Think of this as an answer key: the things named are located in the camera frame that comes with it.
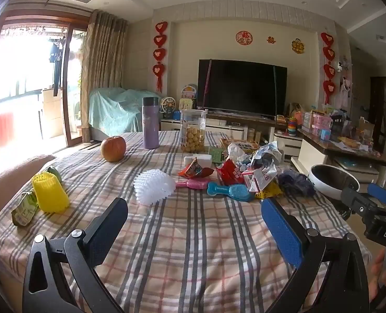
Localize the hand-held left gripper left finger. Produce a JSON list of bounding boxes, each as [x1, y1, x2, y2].
[[22, 197, 129, 313]]

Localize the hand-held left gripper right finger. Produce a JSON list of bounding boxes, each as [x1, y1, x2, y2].
[[261, 197, 371, 313]]

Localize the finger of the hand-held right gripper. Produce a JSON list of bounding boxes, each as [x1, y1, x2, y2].
[[367, 183, 386, 204], [341, 186, 381, 217]]

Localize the white-rimmed steel bin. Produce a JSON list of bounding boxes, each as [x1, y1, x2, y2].
[[307, 165, 360, 220]]

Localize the yellow wrapper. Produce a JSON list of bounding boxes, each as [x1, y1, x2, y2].
[[254, 183, 285, 200]]

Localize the purple plastic bag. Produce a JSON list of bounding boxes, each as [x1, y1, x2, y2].
[[278, 170, 315, 198]]

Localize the white red-print packet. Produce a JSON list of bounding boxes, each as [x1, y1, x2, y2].
[[243, 165, 278, 193]]

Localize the blue bone-shaped brush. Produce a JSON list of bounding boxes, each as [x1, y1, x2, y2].
[[207, 183, 255, 202]]

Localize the clear plastic bag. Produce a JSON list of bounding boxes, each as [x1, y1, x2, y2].
[[250, 142, 285, 170]]

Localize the red snack wrapper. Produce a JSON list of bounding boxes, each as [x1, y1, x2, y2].
[[178, 157, 215, 179], [216, 158, 246, 185]]

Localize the white plastic bag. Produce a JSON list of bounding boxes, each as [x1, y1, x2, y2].
[[227, 142, 246, 162]]

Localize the pink toy comb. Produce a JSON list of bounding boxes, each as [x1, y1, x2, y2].
[[175, 179, 210, 190]]

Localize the white tissue packet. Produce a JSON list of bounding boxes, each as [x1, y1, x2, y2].
[[184, 153, 211, 170]]

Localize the person's right hand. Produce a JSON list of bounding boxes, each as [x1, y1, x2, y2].
[[368, 248, 386, 304]]

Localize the blue plastic basin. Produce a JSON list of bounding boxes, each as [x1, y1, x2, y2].
[[338, 158, 371, 168]]

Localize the yellow patterned tray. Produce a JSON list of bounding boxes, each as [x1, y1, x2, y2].
[[338, 136, 363, 149]]

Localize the marble-top coffee table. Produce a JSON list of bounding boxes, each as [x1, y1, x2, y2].
[[291, 127, 386, 196]]

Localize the brown cardboard box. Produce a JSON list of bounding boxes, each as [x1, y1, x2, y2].
[[356, 119, 374, 137]]

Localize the yellow plastic cup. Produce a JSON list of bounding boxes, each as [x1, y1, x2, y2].
[[31, 170, 70, 214]]

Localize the dark green pouch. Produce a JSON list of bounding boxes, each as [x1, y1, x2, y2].
[[47, 166, 63, 184]]

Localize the black storage basket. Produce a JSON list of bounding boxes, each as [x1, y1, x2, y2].
[[330, 114, 347, 134]]

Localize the pink storage box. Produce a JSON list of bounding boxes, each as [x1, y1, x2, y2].
[[312, 114, 334, 131]]

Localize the red apple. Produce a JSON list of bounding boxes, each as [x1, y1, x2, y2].
[[100, 136, 127, 163]]

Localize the light green snack packet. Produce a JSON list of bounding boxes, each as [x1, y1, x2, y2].
[[11, 192, 38, 227]]

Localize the colourful picture book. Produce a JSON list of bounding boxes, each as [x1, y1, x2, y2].
[[219, 138, 260, 153]]

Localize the green carton box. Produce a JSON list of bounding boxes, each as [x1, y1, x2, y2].
[[208, 146, 228, 164]]

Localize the pink hanging garment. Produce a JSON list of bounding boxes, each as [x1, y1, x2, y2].
[[339, 76, 352, 106]]

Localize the pink sofa cushion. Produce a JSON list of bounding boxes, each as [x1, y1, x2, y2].
[[0, 155, 56, 232]]

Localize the white television cabinet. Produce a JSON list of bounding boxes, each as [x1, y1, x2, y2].
[[160, 111, 302, 157]]

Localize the purple thermos bottle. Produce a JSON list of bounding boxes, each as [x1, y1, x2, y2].
[[142, 97, 160, 150]]

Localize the teal covered armchair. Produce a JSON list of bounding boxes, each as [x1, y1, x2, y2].
[[88, 87, 162, 137]]

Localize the clear cookie jar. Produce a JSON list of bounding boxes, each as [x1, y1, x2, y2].
[[180, 109, 207, 153]]

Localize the small white fan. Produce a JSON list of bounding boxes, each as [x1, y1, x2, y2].
[[160, 97, 177, 119]]

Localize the black flat television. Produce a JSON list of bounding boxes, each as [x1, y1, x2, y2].
[[197, 59, 288, 118]]

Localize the colourful toy house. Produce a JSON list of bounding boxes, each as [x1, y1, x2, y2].
[[179, 84, 197, 110]]

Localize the pink stick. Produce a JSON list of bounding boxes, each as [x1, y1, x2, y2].
[[203, 59, 212, 110]]

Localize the dark hanging clothes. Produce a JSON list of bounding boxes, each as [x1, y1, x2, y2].
[[47, 37, 64, 97]]

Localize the beige curtain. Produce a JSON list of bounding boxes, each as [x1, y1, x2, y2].
[[80, 10, 130, 137]]

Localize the red heart hanging string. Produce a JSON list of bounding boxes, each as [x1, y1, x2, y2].
[[320, 32, 339, 104], [153, 21, 169, 92]]

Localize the wooden sliding door frame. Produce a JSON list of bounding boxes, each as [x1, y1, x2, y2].
[[0, 16, 92, 157]]

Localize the round red wall decoration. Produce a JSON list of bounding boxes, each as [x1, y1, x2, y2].
[[235, 31, 254, 45]]

